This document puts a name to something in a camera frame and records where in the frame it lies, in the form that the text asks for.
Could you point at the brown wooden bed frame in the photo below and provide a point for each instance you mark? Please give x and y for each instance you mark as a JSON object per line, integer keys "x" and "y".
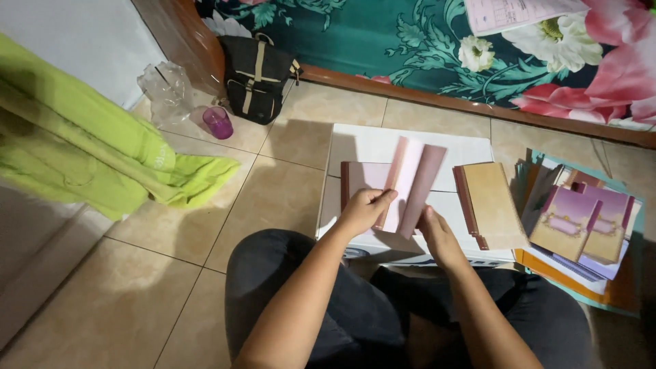
{"x": 358, "y": 77}

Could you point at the clear crumpled plastic bag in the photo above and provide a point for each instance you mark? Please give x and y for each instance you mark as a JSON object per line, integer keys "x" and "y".
{"x": 166, "y": 92}

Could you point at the person's right hand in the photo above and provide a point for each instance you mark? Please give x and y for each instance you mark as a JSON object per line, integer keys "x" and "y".
{"x": 438, "y": 240}

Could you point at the pink paper sheet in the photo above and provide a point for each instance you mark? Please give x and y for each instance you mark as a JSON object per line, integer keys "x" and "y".
{"x": 517, "y": 14}

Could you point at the purple plastic cup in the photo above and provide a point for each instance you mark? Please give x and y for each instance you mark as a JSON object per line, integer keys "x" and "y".
{"x": 218, "y": 123}

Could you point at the heap of purple invitation cards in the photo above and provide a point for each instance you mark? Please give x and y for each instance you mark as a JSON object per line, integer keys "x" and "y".
{"x": 579, "y": 230}

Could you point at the white cardboard box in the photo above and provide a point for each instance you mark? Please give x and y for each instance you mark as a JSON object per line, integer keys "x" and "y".
{"x": 410, "y": 194}

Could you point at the pink invitation card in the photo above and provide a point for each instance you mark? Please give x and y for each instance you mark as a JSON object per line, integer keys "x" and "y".
{"x": 397, "y": 184}

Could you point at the person's dark trousers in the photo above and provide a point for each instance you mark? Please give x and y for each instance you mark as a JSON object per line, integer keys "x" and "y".
{"x": 399, "y": 312}

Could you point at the lime green towel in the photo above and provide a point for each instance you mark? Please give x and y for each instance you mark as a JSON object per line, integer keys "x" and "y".
{"x": 87, "y": 143}

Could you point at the floral teal bed sheet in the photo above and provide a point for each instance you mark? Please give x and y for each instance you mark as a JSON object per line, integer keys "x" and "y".
{"x": 461, "y": 46}

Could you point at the stack of tan folded cards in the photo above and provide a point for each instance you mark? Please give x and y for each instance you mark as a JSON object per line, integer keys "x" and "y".
{"x": 489, "y": 205}

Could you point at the person's left hand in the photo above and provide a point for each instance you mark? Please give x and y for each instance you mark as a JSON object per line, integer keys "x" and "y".
{"x": 365, "y": 209}

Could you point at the black canvas bag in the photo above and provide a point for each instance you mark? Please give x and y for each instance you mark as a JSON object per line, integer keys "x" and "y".
{"x": 256, "y": 77}

